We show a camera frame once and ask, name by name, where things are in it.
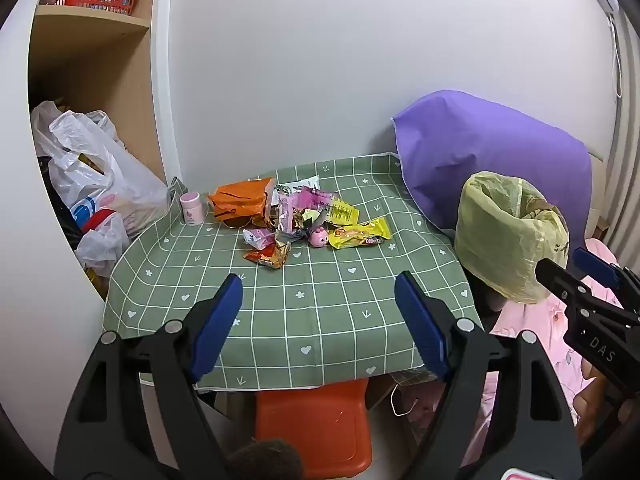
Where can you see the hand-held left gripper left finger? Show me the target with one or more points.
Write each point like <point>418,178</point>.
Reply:
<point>217,325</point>

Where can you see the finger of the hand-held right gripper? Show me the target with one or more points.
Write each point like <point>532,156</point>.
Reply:
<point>555,276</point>
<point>595,265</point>

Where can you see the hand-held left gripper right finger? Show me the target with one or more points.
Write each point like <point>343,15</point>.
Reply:
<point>420,325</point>

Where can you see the bin with yellow-green liner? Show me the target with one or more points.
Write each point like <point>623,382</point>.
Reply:
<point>505,245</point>

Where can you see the red and orange wrapper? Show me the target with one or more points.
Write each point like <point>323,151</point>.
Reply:
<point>270,256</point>

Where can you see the small pink and white packet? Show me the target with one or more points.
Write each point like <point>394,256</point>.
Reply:
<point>257,236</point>

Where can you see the large yellow snack packet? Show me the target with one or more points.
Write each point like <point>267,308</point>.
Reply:
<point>360,233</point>

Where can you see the orange snack packet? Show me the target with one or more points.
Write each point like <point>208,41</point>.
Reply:
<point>237,200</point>

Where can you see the small yellow packet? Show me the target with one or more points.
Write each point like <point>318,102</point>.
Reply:
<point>342,212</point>

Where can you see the white and green packet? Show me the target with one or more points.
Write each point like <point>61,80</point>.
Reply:
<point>300,183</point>

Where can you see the person's right hand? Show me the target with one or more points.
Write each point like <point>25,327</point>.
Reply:
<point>595,400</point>

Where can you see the pink floral bedsheet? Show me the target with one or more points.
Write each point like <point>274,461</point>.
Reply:
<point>550,320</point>

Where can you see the green checked tablecloth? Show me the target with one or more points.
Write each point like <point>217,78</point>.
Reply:
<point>310,310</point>

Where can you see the beige headboard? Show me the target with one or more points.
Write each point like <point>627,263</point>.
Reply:
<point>597,170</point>

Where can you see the small pink jar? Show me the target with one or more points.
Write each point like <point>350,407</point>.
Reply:
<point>191,208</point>

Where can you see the pink toy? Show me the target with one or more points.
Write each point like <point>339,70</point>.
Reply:
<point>318,236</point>

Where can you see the orange plastic stool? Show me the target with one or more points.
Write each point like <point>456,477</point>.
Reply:
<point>310,425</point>

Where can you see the white plastic bag red print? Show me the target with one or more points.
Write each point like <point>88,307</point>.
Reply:
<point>102,242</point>

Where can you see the dark fuzzy ball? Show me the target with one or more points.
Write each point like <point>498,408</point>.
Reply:
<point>265,460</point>

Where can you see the purple pillow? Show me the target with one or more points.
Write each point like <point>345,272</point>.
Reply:
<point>475,150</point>

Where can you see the beige pleated curtain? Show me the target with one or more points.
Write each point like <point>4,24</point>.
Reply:
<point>626,110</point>

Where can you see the large white plastic bag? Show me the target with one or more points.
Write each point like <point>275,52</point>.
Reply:
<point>100,170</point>

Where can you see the black plastic bag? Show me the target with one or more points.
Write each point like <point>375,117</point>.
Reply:
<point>60,202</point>

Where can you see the wooden shelf unit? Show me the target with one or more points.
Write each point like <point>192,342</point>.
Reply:
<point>100,70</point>

